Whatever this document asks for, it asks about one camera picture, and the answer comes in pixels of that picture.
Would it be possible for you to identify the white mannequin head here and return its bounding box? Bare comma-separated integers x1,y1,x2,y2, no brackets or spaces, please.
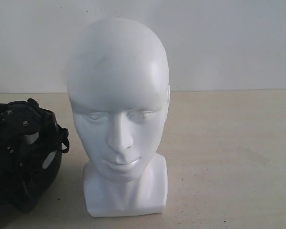
65,18,171,217

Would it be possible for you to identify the black helmet with dark visor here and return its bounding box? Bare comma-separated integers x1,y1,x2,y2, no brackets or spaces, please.
0,98,70,213

